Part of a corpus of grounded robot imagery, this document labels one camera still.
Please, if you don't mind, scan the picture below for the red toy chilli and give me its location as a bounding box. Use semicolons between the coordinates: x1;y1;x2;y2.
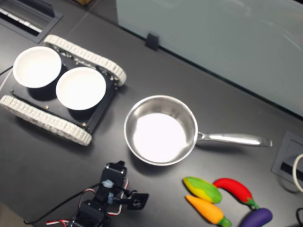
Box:
213;177;260;210

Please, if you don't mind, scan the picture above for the pale grey putty lump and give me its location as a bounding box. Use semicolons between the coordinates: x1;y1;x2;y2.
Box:
101;179;115;189

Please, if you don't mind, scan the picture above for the yellow green toy corn cob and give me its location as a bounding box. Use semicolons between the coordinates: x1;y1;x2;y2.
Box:
182;176;223;204

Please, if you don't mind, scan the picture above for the white bowl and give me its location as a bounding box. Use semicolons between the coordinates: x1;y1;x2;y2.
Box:
55;67;107;111
12;46;62;89

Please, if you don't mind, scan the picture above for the orange toy carrot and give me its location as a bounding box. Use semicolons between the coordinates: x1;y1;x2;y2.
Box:
185;194;232;227

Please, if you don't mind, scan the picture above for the tracked vehicle with white tracks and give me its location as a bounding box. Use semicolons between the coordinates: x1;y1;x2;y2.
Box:
0;34;127;147

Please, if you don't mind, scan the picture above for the black partition clip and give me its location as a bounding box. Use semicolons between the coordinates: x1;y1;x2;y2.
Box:
144;31;160;51

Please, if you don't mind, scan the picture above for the purple toy aubergine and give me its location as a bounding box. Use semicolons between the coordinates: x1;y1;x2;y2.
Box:
239;207;273;227

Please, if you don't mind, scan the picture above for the frosted glass partition panel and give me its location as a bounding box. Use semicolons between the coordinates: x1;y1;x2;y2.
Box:
116;0;303;119

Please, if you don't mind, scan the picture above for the black gripper camera board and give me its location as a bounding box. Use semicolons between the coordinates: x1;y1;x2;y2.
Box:
123;189;150;210

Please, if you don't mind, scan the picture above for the long black cable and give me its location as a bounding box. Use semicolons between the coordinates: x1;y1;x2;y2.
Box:
23;182;104;225

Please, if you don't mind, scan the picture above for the steel pan with long handle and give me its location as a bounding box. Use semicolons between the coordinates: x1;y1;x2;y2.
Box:
123;95;273;166

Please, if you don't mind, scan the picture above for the grey desk cable hatch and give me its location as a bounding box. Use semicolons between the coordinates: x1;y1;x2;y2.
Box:
271;131;303;184
0;0;64;44

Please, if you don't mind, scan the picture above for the thick white cable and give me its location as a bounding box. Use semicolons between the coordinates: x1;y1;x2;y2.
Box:
292;153;303;193

